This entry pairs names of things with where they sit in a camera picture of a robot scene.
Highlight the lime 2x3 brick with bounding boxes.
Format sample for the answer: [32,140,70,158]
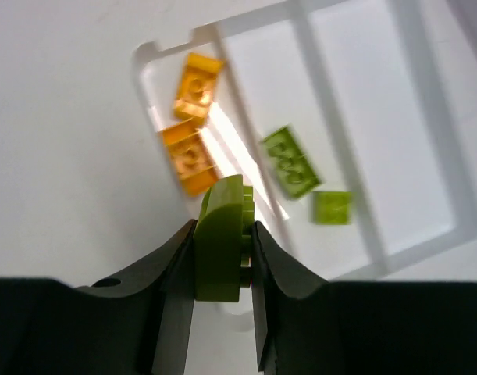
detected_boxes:
[261,126,322,200]

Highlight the white three-compartment tray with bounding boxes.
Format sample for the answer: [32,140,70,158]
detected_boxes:
[133,1,477,279]

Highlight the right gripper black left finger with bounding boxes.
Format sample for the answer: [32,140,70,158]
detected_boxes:
[0,220,196,374]

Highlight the lime 2x2 lego brick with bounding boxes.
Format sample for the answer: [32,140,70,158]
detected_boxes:
[311,191,352,225]

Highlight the lime sloped lego brick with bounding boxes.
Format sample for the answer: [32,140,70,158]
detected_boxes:
[194,174,255,302]

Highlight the orange sloped lego brick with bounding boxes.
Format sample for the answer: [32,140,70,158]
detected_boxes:
[173,52,226,127]

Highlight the orange curved lego brick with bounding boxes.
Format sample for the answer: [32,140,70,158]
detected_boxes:
[158,118,219,197]

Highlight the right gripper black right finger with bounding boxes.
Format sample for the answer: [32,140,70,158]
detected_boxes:
[251,223,477,374]

